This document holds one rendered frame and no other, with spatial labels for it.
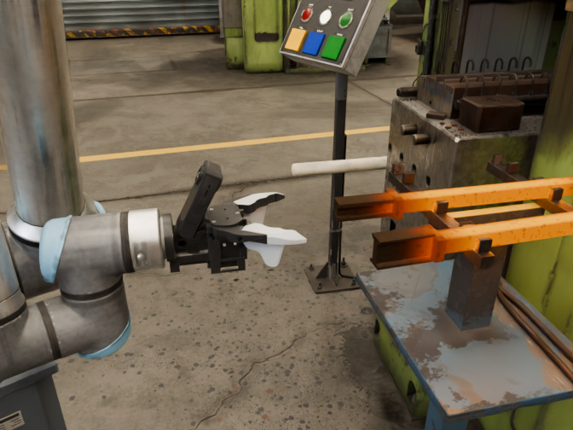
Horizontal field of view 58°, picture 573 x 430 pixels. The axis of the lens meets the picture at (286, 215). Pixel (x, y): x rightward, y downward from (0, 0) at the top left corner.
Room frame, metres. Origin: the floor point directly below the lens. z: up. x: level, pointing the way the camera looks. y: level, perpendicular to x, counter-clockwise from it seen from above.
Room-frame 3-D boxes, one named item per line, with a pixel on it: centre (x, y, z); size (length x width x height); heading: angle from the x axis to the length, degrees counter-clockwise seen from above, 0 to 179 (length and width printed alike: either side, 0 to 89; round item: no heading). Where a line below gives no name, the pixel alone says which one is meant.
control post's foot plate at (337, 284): (1.90, -0.20, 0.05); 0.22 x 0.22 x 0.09; 12
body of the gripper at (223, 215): (0.68, 0.12, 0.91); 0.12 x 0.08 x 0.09; 102
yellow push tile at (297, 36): (1.91, -0.04, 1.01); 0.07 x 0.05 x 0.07; 37
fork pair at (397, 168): (0.90, -0.31, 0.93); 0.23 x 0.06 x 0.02; 103
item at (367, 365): (1.36, -0.35, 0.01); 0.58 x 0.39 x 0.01; 12
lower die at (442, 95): (1.42, -0.60, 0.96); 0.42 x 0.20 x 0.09; 102
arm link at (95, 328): (0.64, 0.30, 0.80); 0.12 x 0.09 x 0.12; 125
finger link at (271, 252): (0.64, 0.02, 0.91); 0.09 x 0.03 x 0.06; 66
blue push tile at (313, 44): (1.83, -0.10, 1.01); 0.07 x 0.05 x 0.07; 37
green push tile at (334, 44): (1.75, -0.16, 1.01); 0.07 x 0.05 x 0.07; 37
